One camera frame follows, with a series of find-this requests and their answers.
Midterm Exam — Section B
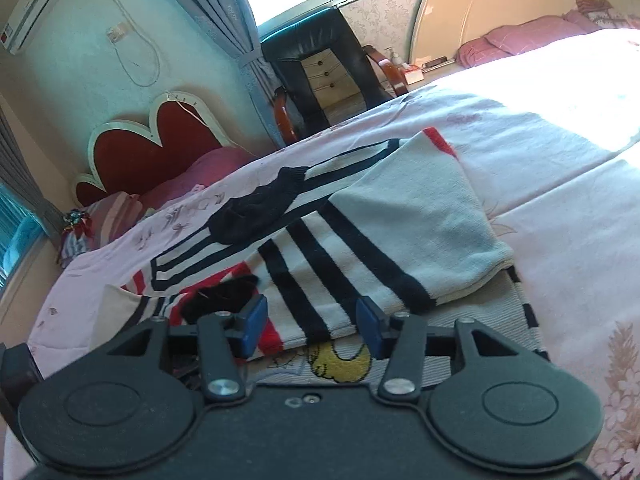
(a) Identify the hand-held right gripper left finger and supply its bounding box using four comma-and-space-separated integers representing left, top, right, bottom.
102, 294, 268, 404

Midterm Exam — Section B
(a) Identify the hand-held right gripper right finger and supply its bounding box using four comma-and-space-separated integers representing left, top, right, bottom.
356, 296, 546, 404

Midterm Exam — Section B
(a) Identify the black red striped knit sweater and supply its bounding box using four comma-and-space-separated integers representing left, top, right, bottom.
100, 127, 518, 361

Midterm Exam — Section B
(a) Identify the grey ribbed cartoon print garment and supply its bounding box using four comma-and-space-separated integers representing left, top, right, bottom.
247, 262, 551, 386

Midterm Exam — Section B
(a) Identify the magenta pillow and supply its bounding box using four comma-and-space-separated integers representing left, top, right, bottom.
140, 147, 257, 211

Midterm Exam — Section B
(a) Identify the pink striped pillow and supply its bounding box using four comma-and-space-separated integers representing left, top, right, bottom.
57, 192, 147, 267

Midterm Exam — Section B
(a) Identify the small ribbon ornament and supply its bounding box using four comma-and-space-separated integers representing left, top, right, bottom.
62, 210, 94, 237

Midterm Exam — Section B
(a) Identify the floral bed sheet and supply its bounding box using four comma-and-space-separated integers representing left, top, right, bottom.
27, 27, 640, 480

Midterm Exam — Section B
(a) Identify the teal tinted window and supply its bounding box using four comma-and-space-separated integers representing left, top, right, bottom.
0, 182, 47, 282

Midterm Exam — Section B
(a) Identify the small beige drawer unit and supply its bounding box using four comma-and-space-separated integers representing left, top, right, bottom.
300, 45, 364, 109

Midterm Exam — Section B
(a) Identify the cream nightstand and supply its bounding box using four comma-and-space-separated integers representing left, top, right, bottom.
385, 56, 457, 92

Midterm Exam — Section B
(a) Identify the grey pleated curtain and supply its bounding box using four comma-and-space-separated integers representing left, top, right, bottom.
0, 105, 64, 249

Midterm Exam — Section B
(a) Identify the black leather armchair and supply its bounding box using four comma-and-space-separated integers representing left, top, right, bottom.
260, 7, 409, 144

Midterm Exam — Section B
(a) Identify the pink checked pillow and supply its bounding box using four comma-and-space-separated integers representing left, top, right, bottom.
485, 16, 592, 57
457, 40, 502, 69

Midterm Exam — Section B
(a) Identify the blue-grey window curtain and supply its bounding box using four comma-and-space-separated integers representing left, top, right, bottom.
140, 0, 287, 150

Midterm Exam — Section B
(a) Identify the patterned plaid pillow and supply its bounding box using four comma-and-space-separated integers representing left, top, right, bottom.
572, 0, 632, 29

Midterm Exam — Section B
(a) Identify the white power cable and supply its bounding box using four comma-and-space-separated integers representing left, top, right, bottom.
82, 0, 211, 126

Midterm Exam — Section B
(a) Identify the white wall air conditioner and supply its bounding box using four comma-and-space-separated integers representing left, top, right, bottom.
0, 0, 78, 54

